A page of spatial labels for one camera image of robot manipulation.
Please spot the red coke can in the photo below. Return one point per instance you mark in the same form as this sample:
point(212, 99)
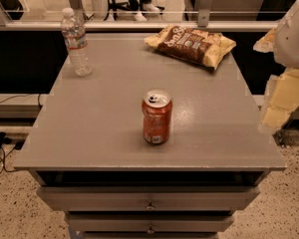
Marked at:
point(157, 109)

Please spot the upper grey drawer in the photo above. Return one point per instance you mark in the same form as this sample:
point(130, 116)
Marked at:
point(202, 198)

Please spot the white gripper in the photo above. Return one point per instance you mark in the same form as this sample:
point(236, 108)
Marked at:
point(293, 39)

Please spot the metal rail frame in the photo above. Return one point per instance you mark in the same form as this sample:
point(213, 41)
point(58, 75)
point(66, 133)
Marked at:
point(46, 15)

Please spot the upper drawer knob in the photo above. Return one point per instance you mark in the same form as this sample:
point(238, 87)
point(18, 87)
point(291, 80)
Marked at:
point(150, 206)

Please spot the grey drawer cabinet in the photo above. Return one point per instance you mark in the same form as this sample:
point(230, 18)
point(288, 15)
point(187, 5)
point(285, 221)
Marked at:
point(148, 147)

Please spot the lower drawer knob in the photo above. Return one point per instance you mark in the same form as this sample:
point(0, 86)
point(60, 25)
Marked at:
point(150, 230)

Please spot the drawer knob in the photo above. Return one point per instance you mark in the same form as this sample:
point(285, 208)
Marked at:
point(150, 206)
point(150, 230)

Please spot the grey drawer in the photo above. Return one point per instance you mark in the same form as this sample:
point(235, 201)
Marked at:
point(160, 222)
point(202, 198)

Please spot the lower grey drawer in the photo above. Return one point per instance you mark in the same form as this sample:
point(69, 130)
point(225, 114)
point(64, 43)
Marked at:
point(160, 222)

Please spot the white shoes of person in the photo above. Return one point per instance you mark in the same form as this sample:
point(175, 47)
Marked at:
point(147, 8)

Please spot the brown chip bag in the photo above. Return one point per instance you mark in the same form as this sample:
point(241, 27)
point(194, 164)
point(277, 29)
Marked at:
point(192, 45)

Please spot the clear plastic water bottle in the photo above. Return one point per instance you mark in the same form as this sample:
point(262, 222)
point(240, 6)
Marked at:
point(74, 33)

